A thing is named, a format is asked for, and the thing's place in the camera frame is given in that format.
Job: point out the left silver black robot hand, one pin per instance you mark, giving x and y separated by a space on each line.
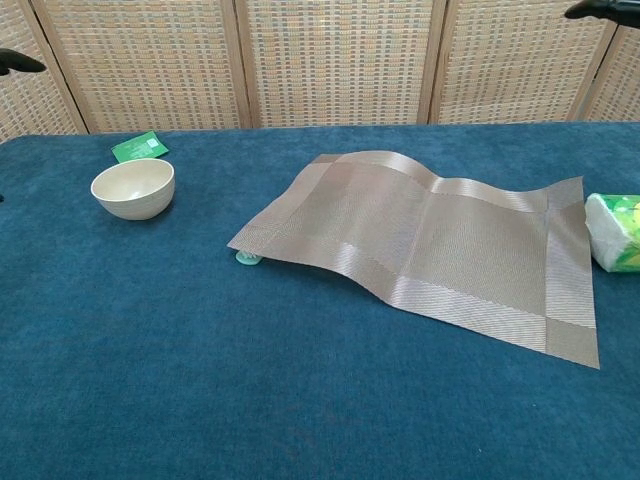
20 61

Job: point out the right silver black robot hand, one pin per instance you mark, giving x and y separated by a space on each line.
615 9

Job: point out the light brown bowl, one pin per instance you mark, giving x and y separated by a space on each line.
135 195

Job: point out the gray woven placemat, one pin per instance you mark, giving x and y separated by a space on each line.
425 240

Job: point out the woven bamboo screen panel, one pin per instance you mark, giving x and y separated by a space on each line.
25 95
622 75
520 60
340 65
150 65

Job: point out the green square sachet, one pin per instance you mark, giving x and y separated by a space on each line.
137 146

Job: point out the green tissue pack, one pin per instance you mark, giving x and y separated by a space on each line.
612 235

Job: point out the mint green brush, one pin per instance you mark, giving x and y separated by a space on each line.
246 260

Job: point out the blue table cover cloth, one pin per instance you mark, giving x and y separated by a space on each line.
200 360

